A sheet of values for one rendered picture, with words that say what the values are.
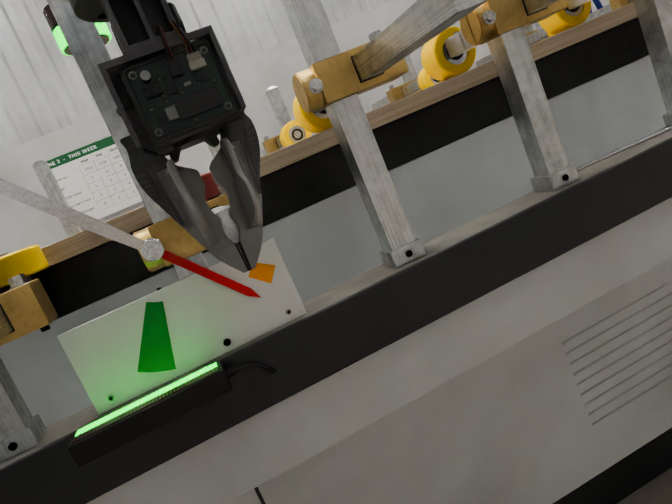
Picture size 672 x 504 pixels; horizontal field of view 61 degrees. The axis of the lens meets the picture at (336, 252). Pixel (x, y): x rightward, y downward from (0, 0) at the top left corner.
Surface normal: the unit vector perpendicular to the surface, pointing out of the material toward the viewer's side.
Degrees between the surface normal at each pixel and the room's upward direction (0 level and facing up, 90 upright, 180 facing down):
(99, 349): 90
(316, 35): 90
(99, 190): 90
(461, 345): 90
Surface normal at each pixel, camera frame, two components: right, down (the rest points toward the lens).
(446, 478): 0.27, 0.07
